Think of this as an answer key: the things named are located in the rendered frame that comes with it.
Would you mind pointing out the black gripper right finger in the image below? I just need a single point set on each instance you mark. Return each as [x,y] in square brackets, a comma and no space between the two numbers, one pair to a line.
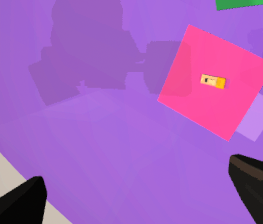
[246,173]

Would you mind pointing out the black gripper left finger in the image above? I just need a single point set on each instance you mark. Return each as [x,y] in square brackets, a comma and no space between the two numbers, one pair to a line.
[25,203]

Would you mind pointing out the pink square mat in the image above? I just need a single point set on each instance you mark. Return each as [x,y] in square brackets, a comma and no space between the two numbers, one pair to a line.
[220,110]

